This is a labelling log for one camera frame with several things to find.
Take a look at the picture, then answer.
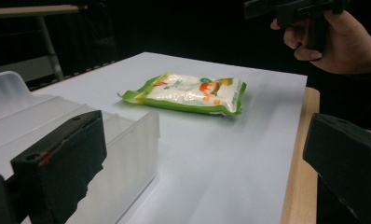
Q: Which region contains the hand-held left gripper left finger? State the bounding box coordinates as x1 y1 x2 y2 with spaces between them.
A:
10 109 108 224

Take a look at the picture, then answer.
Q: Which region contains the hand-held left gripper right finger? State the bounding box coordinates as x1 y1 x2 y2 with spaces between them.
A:
302 112 371 224

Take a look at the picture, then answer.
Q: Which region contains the translucent plastic storage box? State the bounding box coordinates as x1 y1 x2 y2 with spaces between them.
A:
0 70 160 224

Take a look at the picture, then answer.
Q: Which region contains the green and white snack packet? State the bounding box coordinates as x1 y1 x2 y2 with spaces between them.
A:
117 72 248 117

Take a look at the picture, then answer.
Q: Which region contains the metal-legged table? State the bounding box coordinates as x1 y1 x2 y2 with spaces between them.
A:
0 4 89 82

